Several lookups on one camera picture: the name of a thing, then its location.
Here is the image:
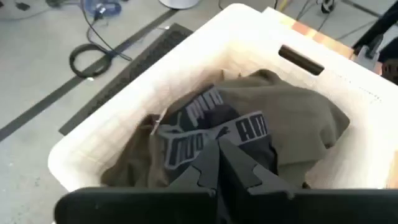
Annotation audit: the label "white woven plastic basket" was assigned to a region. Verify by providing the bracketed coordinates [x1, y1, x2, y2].
[48, 2, 398, 192]

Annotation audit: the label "dark olive hoodie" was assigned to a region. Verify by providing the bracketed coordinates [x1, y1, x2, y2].
[101, 68, 351, 189]

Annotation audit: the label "black floor grille mat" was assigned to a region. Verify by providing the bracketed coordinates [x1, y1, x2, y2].
[58, 22, 195, 136]

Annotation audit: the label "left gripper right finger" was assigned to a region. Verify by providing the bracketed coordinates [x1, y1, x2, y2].
[218, 136, 295, 200]

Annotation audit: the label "black coiled cable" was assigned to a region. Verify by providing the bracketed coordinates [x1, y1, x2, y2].
[68, 42, 113, 78]

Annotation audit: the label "black Puma briefs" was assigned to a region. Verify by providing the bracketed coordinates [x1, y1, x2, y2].
[154, 86, 279, 190]

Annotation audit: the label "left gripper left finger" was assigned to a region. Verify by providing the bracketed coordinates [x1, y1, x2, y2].
[169, 138, 221, 199]

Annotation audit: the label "blue coiled cable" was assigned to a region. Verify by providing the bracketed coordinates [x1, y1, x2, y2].
[83, 0, 122, 18]

